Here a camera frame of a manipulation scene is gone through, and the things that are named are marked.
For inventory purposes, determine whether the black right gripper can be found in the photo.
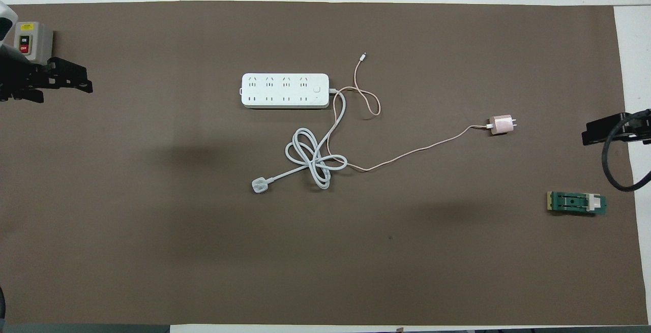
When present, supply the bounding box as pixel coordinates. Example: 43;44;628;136
582;110;651;146

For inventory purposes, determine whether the grey on-off switch box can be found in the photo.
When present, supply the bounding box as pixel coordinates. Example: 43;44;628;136
13;21;54;64

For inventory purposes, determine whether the brown table mat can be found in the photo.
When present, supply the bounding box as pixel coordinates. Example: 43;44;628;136
0;1;649;326

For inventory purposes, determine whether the thin pink charging cable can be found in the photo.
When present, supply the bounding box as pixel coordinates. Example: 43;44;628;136
325;52;493;173

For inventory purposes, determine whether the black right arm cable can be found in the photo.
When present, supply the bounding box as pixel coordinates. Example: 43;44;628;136
602;111;651;192

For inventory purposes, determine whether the pink charger block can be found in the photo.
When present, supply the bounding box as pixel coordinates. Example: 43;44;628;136
489;114;518;137

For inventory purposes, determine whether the grey-white power cord with plug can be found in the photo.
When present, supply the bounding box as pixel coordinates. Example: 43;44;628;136
251;88;348;194

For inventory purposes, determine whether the green fixture on yellow sponge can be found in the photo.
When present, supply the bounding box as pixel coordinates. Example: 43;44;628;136
547;191;607;217

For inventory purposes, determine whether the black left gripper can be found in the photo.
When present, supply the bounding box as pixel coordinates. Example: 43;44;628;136
0;54;94;103

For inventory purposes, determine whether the white power strip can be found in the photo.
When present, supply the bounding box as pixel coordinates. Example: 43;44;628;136
241;73;330;109

